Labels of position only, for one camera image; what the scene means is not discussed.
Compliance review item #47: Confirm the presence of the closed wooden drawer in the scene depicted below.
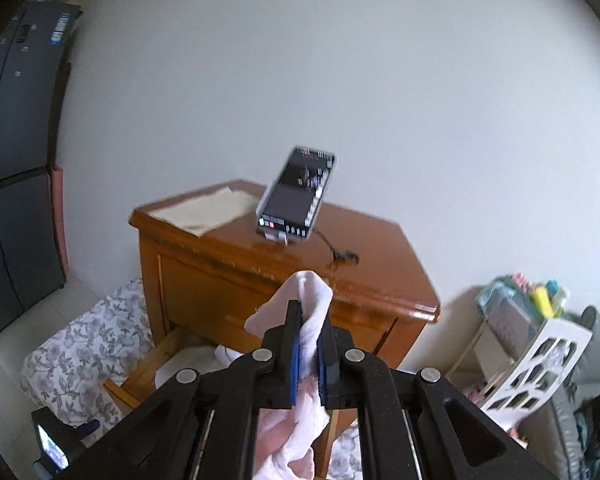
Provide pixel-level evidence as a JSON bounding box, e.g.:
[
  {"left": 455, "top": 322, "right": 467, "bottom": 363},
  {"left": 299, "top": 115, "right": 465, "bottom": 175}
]
[{"left": 156, "top": 254, "right": 399, "bottom": 357}]

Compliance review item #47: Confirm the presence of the wooden nightstand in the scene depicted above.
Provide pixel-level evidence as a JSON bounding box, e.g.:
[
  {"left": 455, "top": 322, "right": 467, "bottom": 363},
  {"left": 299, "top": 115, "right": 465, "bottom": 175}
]
[{"left": 128, "top": 178, "right": 443, "bottom": 397}]

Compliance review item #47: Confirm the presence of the yellow highlighter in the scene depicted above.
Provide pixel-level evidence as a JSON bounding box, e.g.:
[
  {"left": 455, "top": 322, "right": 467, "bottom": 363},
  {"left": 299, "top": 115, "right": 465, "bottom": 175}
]
[{"left": 529, "top": 281, "right": 557, "bottom": 319}]

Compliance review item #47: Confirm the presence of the grey printed card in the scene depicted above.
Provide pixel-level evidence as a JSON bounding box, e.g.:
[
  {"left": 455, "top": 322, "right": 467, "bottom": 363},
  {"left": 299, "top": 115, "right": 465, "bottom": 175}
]
[{"left": 489, "top": 299, "right": 542, "bottom": 347}]

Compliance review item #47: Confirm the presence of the thin black phone cable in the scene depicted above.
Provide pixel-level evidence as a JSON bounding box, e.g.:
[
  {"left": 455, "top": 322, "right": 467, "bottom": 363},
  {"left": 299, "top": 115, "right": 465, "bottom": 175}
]
[{"left": 311, "top": 229, "right": 361, "bottom": 267}]

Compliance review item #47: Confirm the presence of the white underwear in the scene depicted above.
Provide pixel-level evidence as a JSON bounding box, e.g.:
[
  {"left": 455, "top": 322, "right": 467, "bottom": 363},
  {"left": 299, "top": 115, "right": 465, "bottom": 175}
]
[{"left": 154, "top": 343, "right": 244, "bottom": 392}]

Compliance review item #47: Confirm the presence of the teal plastic bag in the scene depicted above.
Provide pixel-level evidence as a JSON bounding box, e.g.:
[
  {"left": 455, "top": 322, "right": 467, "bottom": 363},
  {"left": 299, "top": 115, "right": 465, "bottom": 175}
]
[{"left": 474, "top": 274, "right": 527, "bottom": 312}]

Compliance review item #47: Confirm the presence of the pale pink underwear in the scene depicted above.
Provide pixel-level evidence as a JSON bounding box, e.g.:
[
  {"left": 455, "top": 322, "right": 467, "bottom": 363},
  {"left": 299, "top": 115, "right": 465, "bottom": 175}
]
[{"left": 243, "top": 269, "right": 334, "bottom": 480}]

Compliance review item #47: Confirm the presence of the dark refrigerator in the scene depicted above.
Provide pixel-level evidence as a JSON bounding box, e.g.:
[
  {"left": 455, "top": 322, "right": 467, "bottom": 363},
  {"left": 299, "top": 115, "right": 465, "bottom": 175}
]
[{"left": 0, "top": 0, "right": 84, "bottom": 347}]

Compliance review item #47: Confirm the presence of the pink board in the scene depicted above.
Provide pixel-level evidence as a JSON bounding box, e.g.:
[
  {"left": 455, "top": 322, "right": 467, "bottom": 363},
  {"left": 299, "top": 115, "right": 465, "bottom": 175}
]
[{"left": 48, "top": 164, "right": 72, "bottom": 282}]

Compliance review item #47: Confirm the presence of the grey floral bed sheet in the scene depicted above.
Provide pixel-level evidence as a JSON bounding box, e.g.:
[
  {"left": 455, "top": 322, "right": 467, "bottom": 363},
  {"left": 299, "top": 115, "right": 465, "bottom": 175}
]
[{"left": 18, "top": 276, "right": 157, "bottom": 424}]

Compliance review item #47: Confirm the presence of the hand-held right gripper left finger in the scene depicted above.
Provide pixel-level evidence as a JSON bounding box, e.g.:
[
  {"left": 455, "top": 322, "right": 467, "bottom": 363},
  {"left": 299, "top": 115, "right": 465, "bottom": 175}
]
[{"left": 69, "top": 300, "right": 302, "bottom": 480}]

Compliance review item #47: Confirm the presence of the white cutout rack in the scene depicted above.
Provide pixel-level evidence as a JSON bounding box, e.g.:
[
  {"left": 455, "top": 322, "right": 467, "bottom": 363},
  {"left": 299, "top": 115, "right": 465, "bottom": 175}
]
[{"left": 444, "top": 304, "right": 599, "bottom": 429}]

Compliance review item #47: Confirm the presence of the wooden drawer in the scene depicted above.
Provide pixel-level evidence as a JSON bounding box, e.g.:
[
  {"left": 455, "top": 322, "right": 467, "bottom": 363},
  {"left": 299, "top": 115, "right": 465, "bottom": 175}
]
[
  {"left": 101, "top": 321, "right": 362, "bottom": 480},
  {"left": 156, "top": 254, "right": 399, "bottom": 357}
]

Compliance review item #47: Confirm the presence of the smartphone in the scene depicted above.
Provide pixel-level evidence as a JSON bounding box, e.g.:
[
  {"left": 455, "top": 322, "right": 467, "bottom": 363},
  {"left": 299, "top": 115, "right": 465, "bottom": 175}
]
[{"left": 255, "top": 145, "right": 338, "bottom": 248}]

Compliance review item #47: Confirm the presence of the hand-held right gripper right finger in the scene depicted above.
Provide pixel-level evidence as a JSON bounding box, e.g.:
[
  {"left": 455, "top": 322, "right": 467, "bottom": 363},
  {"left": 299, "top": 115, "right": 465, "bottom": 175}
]
[{"left": 316, "top": 320, "right": 549, "bottom": 480}]

